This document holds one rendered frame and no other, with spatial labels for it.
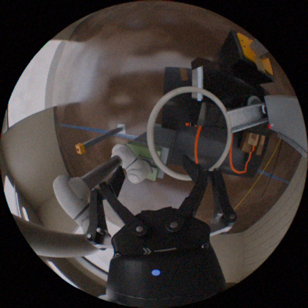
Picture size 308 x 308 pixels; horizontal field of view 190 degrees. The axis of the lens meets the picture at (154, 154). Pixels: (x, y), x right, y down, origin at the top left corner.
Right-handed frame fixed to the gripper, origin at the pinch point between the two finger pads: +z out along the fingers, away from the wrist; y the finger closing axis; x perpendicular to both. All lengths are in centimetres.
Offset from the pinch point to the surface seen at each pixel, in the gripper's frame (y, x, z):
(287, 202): 496, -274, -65
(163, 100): 8.5, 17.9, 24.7
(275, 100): 69, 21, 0
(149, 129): 0.3, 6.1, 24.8
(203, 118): 53, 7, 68
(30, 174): -645, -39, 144
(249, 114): 63, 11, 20
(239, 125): 54, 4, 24
